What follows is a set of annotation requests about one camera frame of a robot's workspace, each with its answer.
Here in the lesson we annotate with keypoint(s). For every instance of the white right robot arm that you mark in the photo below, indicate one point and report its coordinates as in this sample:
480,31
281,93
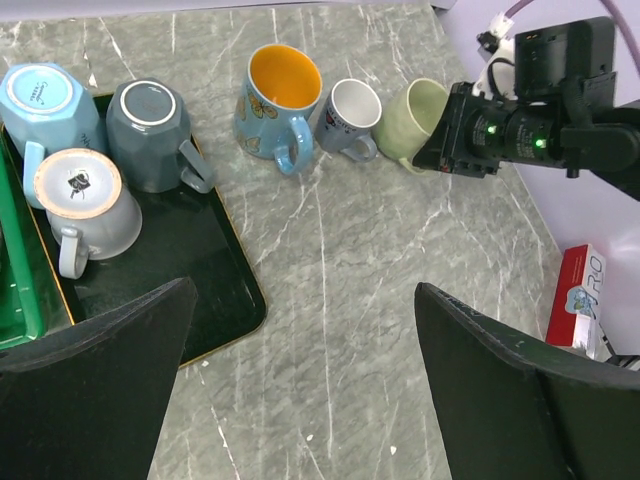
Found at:
562,115

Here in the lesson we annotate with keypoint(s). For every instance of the green plastic bin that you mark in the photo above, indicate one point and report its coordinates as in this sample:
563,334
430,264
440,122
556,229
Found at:
32,299

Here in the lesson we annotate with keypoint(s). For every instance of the light green mug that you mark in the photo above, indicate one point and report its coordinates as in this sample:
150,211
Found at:
408,120

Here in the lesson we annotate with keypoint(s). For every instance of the lavender blue small mug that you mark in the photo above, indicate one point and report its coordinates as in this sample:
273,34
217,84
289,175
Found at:
347,117

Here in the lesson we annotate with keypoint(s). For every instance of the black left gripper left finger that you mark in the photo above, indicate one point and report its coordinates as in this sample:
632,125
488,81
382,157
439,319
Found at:
89,401

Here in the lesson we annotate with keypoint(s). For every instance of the white paper tag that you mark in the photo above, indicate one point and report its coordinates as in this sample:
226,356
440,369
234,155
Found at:
575,315

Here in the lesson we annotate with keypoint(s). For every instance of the black tray gold rim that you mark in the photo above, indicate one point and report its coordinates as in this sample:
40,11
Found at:
184,234

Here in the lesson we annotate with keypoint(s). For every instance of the white grey mug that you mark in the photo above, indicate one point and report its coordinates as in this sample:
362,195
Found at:
91,212

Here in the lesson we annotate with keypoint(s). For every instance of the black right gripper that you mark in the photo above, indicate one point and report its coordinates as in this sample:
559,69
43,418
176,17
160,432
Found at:
475,135

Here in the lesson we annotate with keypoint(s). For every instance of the dark grey faceted mug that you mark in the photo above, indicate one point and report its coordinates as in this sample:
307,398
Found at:
149,133

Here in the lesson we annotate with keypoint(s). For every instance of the blue butterfly mug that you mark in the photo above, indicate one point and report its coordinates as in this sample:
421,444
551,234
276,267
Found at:
280,91

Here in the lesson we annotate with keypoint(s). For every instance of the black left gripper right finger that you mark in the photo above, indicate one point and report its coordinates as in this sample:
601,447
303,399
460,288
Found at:
510,406

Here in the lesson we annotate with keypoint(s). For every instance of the light blue faceted mug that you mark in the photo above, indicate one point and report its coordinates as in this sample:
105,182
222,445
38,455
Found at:
45,110

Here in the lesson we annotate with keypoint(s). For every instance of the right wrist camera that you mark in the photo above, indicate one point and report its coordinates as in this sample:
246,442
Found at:
497,78

